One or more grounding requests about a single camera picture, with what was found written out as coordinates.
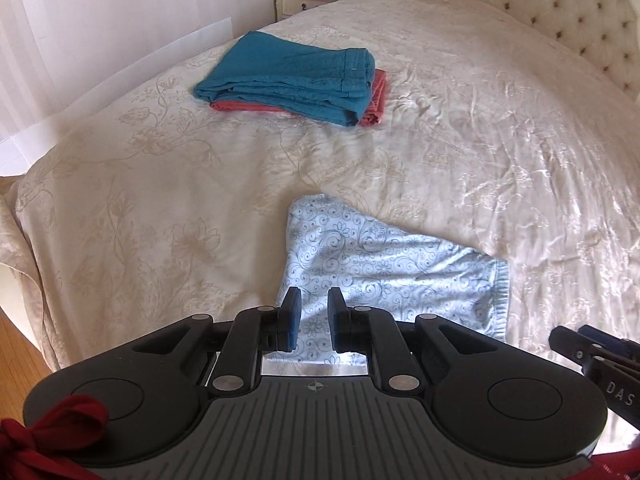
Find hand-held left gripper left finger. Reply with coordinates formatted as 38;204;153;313
132;287;302;392

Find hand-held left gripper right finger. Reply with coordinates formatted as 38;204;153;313
327;287;496;392

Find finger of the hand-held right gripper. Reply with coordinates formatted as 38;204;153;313
579;325;640;361
548;326;608;375

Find light blue floral pants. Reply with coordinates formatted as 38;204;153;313
270;192;511;376

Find folded coral red pants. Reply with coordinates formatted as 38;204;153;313
210;69;389;128

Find folded teal pants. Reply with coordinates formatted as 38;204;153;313
194;30;377;128

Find cream embroidered bedspread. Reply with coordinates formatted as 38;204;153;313
0;0;640;456

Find cream nightstand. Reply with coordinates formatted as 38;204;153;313
270;0;358;23

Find tufted cream headboard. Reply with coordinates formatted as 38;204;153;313
385;0;640;106

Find white curtain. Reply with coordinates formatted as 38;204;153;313
0;0;281;178

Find knotted red cloth strap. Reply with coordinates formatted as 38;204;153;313
0;394;110;480

